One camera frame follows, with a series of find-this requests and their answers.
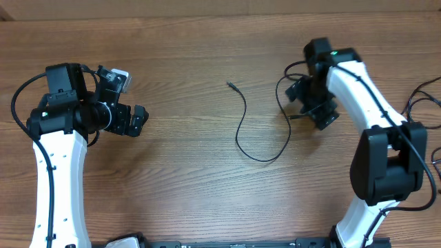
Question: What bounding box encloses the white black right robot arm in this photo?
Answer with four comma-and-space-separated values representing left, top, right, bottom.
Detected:
285, 38, 427, 247

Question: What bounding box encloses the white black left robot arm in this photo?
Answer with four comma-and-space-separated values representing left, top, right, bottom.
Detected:
25, 63, 149, 247

